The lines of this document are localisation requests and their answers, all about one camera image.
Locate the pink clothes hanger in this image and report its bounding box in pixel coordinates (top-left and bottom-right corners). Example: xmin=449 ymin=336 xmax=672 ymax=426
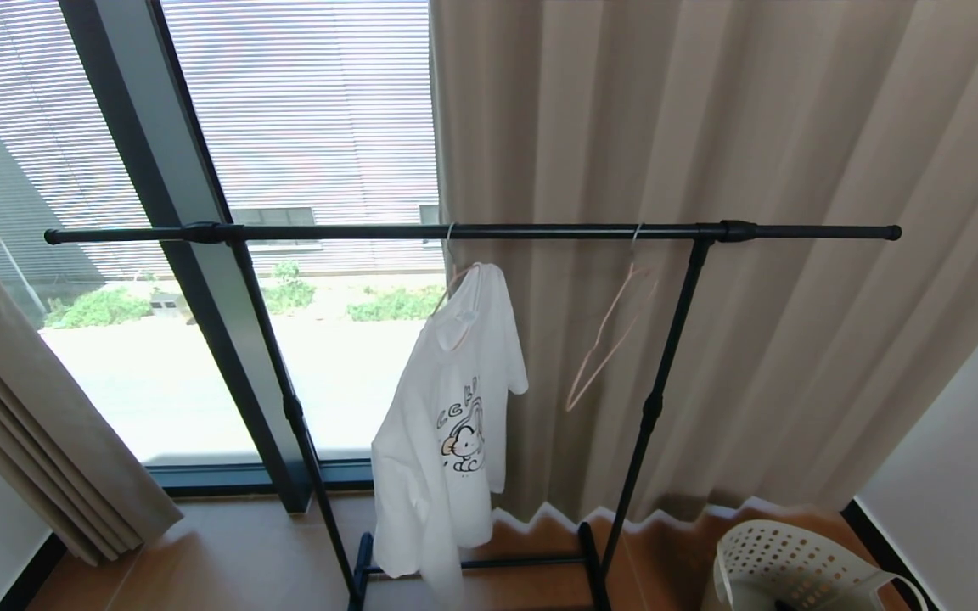
xmin=565 ymin=222 xmax=661 ymax=414
xmin=430 ymin=222 xmax=483 ymax=319

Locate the white printed t-shirt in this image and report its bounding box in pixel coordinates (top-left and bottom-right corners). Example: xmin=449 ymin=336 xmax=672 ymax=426
xmin=370 ymin=261 xmax=531 ymax=599

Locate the black clothes rack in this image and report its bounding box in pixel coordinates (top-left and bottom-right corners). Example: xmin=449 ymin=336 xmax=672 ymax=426
xmin=43 ymin=219 xmax=903 ymax=611

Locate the white laundry basket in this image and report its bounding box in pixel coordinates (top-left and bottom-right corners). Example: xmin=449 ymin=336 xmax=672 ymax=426
xmin=700 ymin=518 xmax=931 ymax=611

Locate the window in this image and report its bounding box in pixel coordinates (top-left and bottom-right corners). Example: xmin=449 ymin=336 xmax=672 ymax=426
xmin=0 ymin=0 xmax=447 ymax=497

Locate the beige curtain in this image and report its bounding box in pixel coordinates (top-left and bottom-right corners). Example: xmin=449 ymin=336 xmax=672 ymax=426
xmin=429 ymin=0 xmax=978 ymax=523
xmin=0 ymin=216 xmax=185 ymax=565

